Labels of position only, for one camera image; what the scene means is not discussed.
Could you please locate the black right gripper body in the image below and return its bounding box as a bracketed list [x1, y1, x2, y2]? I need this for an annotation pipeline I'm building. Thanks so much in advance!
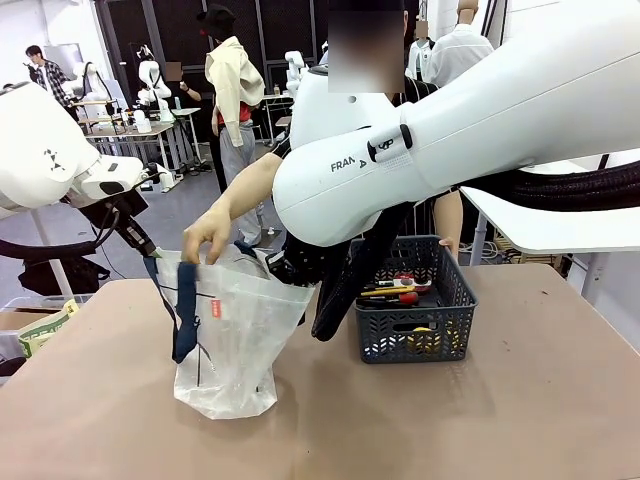
[265, 248, 322, 290]

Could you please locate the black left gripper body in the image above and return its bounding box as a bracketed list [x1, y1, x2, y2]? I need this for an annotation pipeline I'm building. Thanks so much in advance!
[73, 187, 152, 252]

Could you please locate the translucent white navy-handled shopping bag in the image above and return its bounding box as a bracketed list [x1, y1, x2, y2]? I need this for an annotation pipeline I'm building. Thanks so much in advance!
[143, 239, 317, 421]

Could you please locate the dark grey plastic basket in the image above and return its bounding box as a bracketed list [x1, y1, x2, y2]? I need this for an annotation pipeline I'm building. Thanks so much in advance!
[348, 234, 480, 365]

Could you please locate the person's left forearm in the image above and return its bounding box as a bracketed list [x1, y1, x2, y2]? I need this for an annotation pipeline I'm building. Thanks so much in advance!
[432, 189, 464, 244]

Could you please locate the person's right forearm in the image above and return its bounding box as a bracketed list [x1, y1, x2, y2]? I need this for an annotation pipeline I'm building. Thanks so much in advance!
[219, 152, 286, 226]

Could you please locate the black fabric bag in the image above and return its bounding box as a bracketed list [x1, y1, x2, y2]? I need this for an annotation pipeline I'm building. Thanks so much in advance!
[19, 254, 112, 297]

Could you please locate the person's right hand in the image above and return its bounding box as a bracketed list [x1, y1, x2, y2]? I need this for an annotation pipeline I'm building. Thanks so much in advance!
[182, 208, 235, 266]

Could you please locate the grey background work table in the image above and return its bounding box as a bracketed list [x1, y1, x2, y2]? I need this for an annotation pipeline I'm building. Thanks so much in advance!
[82, 121, 177, 194]

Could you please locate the background person in black shirt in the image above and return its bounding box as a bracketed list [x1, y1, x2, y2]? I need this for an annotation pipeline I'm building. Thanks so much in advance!
[167, 62, 202, 169]

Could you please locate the green white paper sack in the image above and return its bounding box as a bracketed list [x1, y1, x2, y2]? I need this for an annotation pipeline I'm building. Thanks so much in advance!
[17, 298, 81, 359]

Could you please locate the person in plaid shirt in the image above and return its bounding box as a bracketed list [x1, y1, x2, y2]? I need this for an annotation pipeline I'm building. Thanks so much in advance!
[23, 44, 70, 109]

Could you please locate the yellow tape measure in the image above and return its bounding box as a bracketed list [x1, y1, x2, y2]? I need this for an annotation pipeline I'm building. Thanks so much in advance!
[405, 323, 442, 352]

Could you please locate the clear plastic storage bin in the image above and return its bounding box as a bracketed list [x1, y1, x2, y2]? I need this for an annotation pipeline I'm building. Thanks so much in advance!
[0, 294, 69, 362]

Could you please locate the mannequin in cream hoodie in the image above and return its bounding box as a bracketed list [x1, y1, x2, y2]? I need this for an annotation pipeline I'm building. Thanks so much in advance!
[196, 3, 267, 249]

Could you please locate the person in striped black shirt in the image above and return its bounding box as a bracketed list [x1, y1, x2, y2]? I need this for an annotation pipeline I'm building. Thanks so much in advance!
[269, 0, 464, 239]

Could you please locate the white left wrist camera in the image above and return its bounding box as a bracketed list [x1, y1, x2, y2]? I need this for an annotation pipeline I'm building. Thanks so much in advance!
[133, 162, 175, 194]

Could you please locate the right arm black cable sleeve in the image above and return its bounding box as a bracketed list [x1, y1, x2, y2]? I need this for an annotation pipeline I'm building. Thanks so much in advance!
[282, 159, 640, 344]

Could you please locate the arm black cable sleeve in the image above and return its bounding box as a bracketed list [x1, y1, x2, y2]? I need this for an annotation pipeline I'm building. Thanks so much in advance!
[282, 159, 640, 344]
[0, 208, 124, 261]

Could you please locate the left arm black cable sleeve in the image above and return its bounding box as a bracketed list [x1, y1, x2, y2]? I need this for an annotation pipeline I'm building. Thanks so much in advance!
[0, 208, 124, 261]

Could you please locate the red-handled screwdriver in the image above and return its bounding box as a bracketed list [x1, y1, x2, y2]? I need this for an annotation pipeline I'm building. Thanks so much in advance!
[358, 291, 420, 307]

